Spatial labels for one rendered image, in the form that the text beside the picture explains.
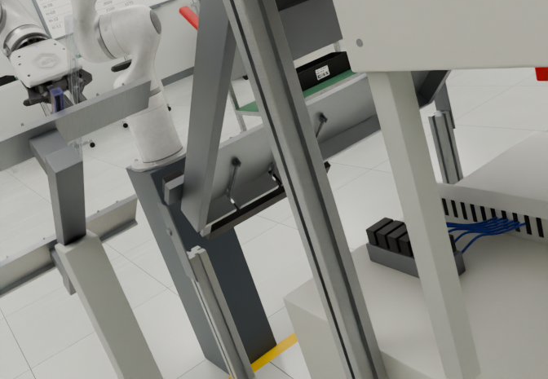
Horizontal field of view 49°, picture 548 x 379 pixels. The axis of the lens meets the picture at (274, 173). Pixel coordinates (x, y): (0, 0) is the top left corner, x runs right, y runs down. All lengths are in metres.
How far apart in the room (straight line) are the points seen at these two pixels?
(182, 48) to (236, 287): 6.77
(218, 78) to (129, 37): 0.81
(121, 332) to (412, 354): 0.50
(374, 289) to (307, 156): 0.33
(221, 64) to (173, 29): 7.59
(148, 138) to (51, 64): 0.60
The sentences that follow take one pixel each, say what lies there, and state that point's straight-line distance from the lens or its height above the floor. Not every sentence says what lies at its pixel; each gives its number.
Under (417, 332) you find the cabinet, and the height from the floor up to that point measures 0.62.
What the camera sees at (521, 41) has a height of 1.02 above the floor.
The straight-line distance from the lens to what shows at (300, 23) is 0.87.
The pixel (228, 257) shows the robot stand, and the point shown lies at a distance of 1.81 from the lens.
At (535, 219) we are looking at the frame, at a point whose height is 0.66.
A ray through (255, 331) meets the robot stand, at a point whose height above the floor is 0.09.
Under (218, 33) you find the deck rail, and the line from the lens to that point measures 0.79.
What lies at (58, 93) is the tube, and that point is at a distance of 0.85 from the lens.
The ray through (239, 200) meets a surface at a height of 0.69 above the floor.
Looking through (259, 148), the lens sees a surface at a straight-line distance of 1.18.
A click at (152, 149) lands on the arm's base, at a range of 1.69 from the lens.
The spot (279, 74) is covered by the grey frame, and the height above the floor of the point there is 1.01.
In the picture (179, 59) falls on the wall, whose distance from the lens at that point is 8.41.
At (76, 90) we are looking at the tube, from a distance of 1.05.
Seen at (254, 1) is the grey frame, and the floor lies 1.09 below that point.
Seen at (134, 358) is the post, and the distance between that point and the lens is 1.10.
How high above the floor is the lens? 1.13
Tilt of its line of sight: 19 degrees down
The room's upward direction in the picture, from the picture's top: 18 degrees counter-clockwise
